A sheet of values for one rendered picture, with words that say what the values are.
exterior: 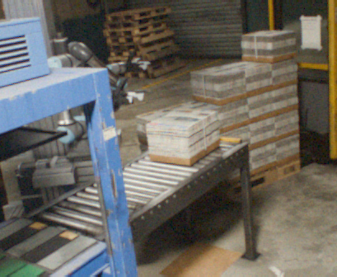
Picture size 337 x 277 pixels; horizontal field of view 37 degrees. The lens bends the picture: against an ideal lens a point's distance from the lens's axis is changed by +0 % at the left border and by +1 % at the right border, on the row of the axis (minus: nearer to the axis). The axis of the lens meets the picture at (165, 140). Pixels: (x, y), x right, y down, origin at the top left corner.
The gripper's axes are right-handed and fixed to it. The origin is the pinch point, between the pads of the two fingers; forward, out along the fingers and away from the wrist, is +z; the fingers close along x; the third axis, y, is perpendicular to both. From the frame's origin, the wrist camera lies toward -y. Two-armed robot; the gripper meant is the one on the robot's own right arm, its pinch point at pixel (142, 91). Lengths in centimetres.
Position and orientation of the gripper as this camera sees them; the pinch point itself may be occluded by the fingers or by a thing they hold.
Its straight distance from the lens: 285.2
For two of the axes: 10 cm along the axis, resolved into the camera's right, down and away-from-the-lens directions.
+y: 0.5, 9.8, 1.8
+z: 9.0, 0.3, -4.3
